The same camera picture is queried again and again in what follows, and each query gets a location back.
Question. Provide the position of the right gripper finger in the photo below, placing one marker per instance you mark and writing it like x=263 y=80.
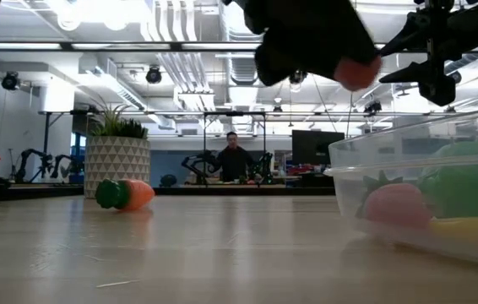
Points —
x=414 y=72
x=416 y=31

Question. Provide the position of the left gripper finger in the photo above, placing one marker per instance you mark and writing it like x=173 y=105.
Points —
x=340 y=50

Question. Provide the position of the small red toy fruit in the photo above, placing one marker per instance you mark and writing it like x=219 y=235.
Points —
x=357 y=75

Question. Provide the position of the red toy strawberry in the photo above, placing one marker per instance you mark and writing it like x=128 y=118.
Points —
x=397 y=207

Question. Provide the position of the yellow orange toy stick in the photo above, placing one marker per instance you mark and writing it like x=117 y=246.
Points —
x=475 y=227

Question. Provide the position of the neighbouring station black robot arm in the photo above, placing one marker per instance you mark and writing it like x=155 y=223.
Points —
x=265 y=164
x=199 y=160
x=32 y=154
x=68 y=162

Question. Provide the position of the clear plastic tupperware container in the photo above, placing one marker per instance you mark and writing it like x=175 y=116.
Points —
x=340 y=186

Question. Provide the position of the black ceiling spotlight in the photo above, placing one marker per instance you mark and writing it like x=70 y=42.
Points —
x=153 y=75
x=10 y=81
x=373 y=107

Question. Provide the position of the large black monitor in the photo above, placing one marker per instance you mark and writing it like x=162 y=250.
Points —
x=317 y=152

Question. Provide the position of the green toy ball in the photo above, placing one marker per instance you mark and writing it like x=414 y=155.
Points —
x=467 y=190

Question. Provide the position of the person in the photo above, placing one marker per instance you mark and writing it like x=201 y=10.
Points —
x=235 y=164

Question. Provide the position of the dark blue round object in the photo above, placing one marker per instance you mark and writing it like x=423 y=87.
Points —
x=168 y=180

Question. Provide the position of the succulent in patterned white pot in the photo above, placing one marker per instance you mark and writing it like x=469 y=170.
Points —
x=116 y=169

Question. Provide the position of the orange toy carrot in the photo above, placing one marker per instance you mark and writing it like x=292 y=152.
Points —
x=137 y=194

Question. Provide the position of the neighbouring station black frame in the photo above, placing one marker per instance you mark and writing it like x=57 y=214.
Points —
x=204 y=148

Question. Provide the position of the thick black overhead rail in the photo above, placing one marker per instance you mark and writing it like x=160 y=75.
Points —
x=137 y=47

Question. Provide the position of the thin black overhead rail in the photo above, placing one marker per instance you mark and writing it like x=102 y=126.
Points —
x=159 y=113

